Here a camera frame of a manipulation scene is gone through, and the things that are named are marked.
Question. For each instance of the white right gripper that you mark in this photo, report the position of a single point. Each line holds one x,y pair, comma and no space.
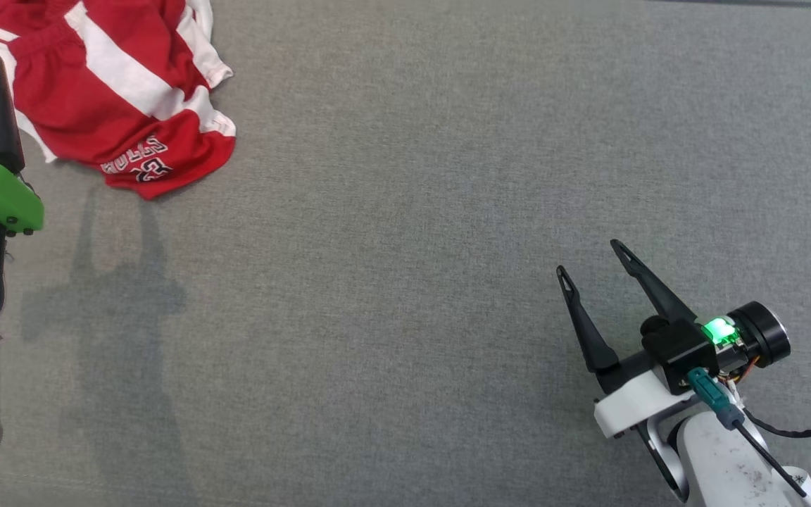
631,408

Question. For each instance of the red white-striped Bulls shorts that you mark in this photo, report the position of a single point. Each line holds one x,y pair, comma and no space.
96,91

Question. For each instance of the grey fabric sofa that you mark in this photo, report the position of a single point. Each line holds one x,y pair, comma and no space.
412,246

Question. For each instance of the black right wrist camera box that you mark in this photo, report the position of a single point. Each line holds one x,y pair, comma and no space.
680,348

